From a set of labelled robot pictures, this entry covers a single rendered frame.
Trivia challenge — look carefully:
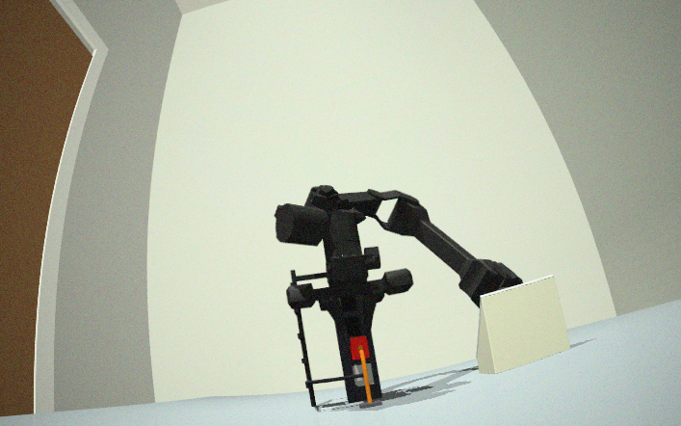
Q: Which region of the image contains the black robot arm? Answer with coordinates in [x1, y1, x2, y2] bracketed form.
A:
[274, 185, 523, 309]

